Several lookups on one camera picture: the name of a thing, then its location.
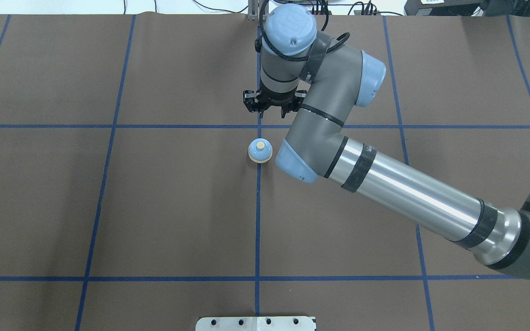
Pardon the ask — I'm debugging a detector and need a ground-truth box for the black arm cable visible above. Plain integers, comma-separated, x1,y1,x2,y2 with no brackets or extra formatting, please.
258,0,351,63

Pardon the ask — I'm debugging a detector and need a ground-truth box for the black box with label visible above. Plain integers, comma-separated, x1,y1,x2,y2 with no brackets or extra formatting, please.
404,0,483,17

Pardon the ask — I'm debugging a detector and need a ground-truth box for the blue service bell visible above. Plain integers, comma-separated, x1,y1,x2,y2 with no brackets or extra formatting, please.
248,138,273,164

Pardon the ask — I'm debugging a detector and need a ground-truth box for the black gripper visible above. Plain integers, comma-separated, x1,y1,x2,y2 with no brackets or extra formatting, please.
257,87,303,108

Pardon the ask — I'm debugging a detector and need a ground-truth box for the white camera pillar with base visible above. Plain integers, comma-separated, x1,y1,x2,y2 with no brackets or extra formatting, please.
195,316,317,331

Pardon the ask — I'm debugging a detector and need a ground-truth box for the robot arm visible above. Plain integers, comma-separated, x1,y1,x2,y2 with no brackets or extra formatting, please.
244,3,530,280

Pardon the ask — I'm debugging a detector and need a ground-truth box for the aluminium frame post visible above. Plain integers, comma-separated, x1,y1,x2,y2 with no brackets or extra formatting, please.
247,0,269,22

